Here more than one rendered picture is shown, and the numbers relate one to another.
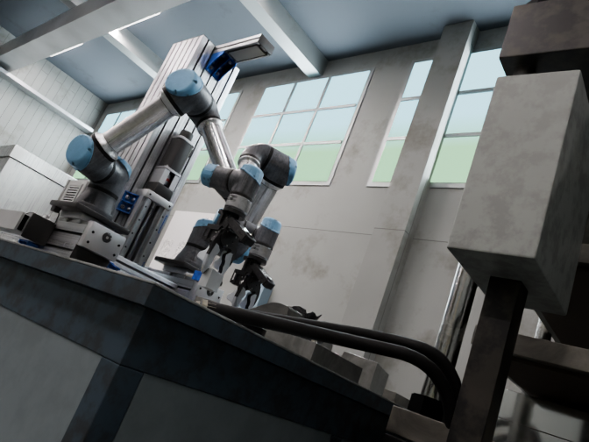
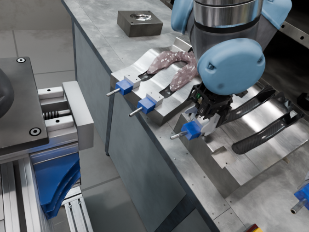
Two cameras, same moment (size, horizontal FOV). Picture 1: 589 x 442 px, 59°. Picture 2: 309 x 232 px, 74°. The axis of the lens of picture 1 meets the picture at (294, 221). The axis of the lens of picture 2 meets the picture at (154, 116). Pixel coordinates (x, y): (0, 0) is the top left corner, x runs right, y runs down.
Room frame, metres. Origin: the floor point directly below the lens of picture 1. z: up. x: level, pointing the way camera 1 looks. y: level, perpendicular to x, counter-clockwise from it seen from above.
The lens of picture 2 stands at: (1.92, 0.50, 1.32)
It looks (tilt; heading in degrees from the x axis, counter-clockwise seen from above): 46 degrees down; 273
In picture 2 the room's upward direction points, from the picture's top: 19 degrees clockwise
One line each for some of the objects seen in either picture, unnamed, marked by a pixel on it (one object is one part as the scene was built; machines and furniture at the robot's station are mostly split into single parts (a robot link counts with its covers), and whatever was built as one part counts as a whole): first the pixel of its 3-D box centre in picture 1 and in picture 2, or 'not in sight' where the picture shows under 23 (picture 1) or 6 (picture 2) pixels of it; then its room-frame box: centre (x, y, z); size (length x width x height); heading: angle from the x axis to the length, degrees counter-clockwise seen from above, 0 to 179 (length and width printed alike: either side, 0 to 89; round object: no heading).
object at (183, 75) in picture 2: not in sight; (181, 63); (1.92, -0.24, 0.90); 0.26 x 0.18 x 0.08; 65
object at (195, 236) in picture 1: (206, 234); not in sight; (2.23, 0.34, 1.20); 0.13 x 0.12 x 0.14; 107
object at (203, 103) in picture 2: (249, 274); (215, 90); (1.82, 0.08, 1.04); 0.09 x 0.08 x 0.12; 47
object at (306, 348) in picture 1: (274, 332); (255, 125); (1.60, -0.07, 0.87); 0.50 x 0.26 x 0.14; 47
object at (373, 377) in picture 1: (313, 360); (177, 70); (1.92, -0.25, 0.85); 0.50 x 0.26 x 0.11; 65
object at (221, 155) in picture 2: not in sight; (221, 159); (1.72, 0.13, 0.87); 0.05 x 0.05 x 0.04; 47
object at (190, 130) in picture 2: not in sight; (188, 131); (1.83, 0.09, 0.89); 0.13 x 0.05 x 0.05; 47
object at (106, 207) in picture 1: (97, 203); not in sight; (1.88, 0.70, 1.09); 0.15 x 0.15 x 0.10
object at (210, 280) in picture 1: (200, 277); (306, 198); (1.53, 0.20, 0.93); 0.13 x 0.05 x 0.05; 48
